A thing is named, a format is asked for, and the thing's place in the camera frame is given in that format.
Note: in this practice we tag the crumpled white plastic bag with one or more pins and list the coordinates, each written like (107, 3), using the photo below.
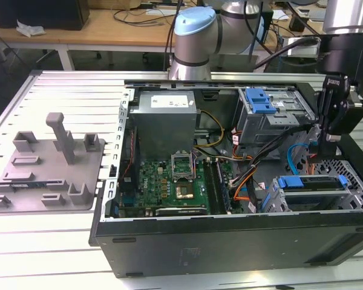
(30, 28)

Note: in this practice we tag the CPU socket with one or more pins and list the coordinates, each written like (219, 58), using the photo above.
(184, 191)

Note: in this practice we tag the blue plastic drive latch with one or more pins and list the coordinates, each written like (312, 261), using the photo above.
(258, 101)

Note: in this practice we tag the metal optical drive cage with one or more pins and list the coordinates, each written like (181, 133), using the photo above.
(260, 127)

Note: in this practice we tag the grey plastic parts rack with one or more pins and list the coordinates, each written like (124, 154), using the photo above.
(48, 169)

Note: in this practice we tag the grey power supply unit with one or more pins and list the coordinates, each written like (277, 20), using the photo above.
(163, 130)

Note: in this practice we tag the long wooden desk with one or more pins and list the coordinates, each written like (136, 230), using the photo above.
(93, 33)

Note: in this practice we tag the small black box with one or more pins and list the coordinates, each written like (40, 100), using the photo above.
(296, 22)

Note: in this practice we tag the black open PC case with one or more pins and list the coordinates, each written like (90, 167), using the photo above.
(199, 250)

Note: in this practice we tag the metal disk bay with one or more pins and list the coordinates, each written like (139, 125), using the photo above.
(320, 198)

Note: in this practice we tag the black case fan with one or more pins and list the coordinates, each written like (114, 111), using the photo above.
(128, 169)

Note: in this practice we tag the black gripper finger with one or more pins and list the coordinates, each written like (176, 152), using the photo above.
(326, 121)

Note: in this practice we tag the flat grey box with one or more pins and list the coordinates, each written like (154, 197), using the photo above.
(316, 14)

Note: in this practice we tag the black RAM slot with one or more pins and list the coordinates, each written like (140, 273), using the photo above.
(211, 187)

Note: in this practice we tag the black graphics card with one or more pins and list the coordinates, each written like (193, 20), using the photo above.
(181, 211)

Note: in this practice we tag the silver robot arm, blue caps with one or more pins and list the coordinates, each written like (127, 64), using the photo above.
(196, 39)

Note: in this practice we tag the large black box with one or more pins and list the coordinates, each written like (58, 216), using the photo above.
(42, 13)

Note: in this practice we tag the RAM slot with blue stick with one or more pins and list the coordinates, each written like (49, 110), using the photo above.
(223, 187)

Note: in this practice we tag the cluttered wooden desk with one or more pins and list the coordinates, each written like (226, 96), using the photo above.
(311, 27)

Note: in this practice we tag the green motherboard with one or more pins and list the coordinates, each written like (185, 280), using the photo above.
(157, 184)

